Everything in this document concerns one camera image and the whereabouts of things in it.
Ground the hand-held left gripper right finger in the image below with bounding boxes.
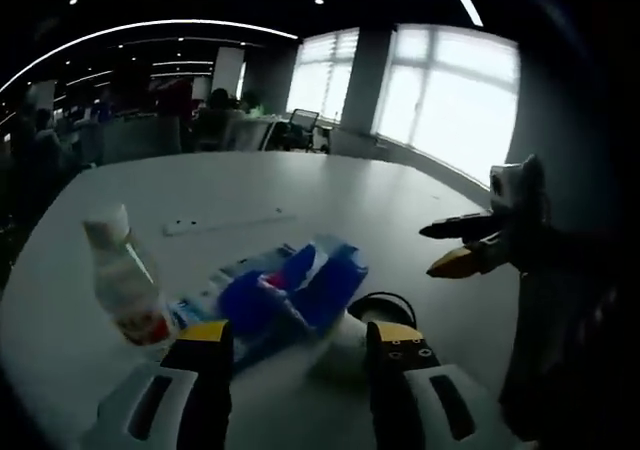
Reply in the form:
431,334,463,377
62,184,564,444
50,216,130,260
366,322,516,450

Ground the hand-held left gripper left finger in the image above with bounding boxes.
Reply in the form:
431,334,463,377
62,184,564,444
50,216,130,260
97,319,235,450

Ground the black cable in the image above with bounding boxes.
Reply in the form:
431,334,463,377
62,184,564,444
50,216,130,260
348,292,419,329

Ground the white paper cup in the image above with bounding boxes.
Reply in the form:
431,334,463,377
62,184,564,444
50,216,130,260
309,312,375,384

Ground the blue pad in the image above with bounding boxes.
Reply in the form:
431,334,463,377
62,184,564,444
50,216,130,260
169,243,321,371

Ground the blue tissue pack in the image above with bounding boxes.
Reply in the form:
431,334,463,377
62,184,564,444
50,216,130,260
284,234,370,339

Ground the clear plastic water bottle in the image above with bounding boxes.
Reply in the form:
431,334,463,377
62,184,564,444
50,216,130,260
82,203,175,347

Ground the large bright window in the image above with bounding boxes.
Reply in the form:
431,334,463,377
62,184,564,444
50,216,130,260
374,22,522,190
286,26,362,122

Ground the white table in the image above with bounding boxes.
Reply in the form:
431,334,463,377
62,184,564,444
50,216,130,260
0,149,526,450

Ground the mesh office chair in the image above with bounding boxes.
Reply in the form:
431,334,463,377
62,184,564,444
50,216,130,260
287,108,322,153

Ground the green potted plant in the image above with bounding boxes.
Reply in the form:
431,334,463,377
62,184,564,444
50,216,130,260
243,91,267,118

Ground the white table cable hatch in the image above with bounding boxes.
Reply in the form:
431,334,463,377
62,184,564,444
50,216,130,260
162,212,298,238

